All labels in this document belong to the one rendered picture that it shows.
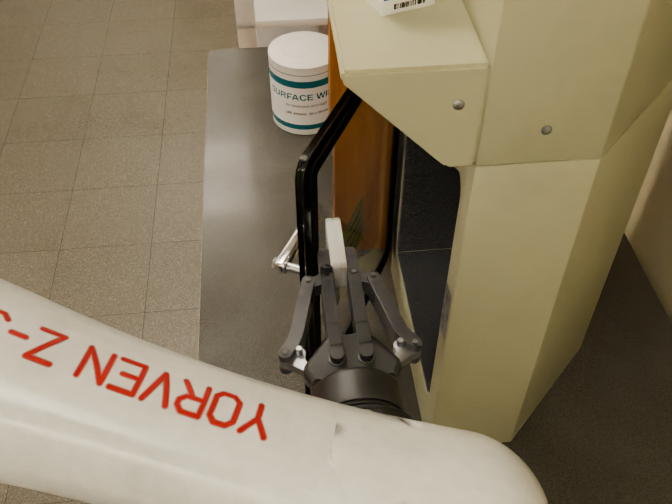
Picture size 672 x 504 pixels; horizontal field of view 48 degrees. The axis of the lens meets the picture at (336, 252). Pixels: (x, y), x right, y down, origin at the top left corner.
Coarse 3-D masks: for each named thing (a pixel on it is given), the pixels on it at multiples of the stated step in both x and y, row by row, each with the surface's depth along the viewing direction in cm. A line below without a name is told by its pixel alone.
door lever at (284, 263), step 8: (296, 232) 88; (288, 240) 87; (296, 240) 87; (288, 248) 86; (296, 248) 86; (280, 256) 85; (288, 256) 85; (296, 256) 87; (272, 264) 85; (280, 264) 84; (288, 264) 85; (296, 264) 85; (280, 272) 85; (296, 272) 84
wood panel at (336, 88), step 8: (328, 16) 96; (328, 24) 96; (328, 32) 97; (328, 40) 98; (328, 48) 99; (328, 56) 100; (336, 56) 98; (328, 64) 101; (336, 64) 99; (328, 72) 102; (336, 72) 99; (328, 80) 103; (336, 80) 100; (328, 88) 104; (336, 88) 101; (344, 88) 101; (328, 96) 105; (336, 96) 102; (328, 104) 106
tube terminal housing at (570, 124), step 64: (512, 0) 54; (576, 0) 54; (640, 0) 55; (512, 64) 58; (576, 64) 58; (640, 64) 61; (512, 128) 62; (576, 128) 63; (640, 128) 72; (512, 192) 67; (576, 192) 68; (512, 256) 73; (576, 256) 76; (448, 320) 80; (512, 320) 80; (576, 320) 95; (448, 384) 88; (512, 384) 89
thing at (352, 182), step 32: (320, 128) 72; (352, 128) 79; (384, 128) 92; (352, 160) 83; (384, 160) 97; (320, 192) 75; (352, 192) 86; (384, 192) 102; (320, 224) 78; (352, 224) 90; (384, 224) 107
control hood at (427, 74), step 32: (352, 0) 64; (448, 0) 64; (352, 32) 61; (384, 32) 61; (416, 32) 61; (448, 32) 61; (352, 64) 57; (384, 64) 57; (416, 64) 57; (448, 64) 57; (480, 64) 58; (384, 96) 58; (416, 96) 59; (448, 96) 59; (480, 96) 59; (416, 128) 61; (448, 128) 61; (480, 128) 62; (448, 160) 64
